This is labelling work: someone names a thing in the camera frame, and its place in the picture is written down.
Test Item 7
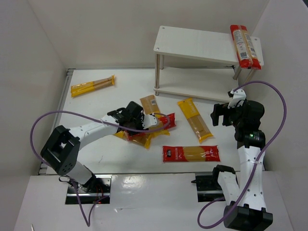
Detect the red pasta bag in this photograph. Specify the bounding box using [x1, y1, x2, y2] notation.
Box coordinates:
[143, 113, 176, 133]
[162, 145, 220, 163]
[230, 25, 261, 70]

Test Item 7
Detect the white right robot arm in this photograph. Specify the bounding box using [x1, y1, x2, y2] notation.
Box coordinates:
[210, 100, 273, 231]

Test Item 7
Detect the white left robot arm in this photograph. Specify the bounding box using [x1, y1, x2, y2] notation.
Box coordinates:
[40, 101, 152, 192]

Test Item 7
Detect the yellow pasta bag centre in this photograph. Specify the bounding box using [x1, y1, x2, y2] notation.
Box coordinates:
[140, 95, 170, 139]

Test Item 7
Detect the yellow pasta bag left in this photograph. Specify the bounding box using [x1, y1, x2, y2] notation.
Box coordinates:
[114, 131, 153, 149]

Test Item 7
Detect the yellow pasta bag right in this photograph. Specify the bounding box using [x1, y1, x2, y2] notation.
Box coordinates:
[178, 98, 213, 143]

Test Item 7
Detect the red pasta bag front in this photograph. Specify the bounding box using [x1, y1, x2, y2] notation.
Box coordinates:
[162, 145, 220, 163]

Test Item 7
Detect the red pasta bag on shelf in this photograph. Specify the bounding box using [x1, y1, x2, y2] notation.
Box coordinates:
[230, 25, 261, 70]

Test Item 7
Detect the thin yellow pasta bag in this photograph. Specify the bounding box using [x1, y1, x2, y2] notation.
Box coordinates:
[71, 75, 115, 98]

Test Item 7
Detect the white two-tier shelf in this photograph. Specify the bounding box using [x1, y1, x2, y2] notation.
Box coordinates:
[153, 25, 265, 101]

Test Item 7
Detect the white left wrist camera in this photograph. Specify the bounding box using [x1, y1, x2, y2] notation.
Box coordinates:
[142, 114, 159, 130]

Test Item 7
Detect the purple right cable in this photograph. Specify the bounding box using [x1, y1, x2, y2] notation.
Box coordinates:
[196, 80, 288, 228]

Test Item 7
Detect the purple cable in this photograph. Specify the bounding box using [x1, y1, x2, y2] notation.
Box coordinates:
[30, 110, 172, 227]
[196, 80, 288, 228]

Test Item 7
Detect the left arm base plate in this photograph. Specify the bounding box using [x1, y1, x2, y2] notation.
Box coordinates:
[57, 175, 113, 205]

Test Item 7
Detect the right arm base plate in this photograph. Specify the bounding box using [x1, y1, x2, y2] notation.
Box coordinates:
[191, 175, 224, 202]

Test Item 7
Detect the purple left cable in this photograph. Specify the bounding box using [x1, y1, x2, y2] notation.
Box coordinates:
[30, 110, 172, 227]

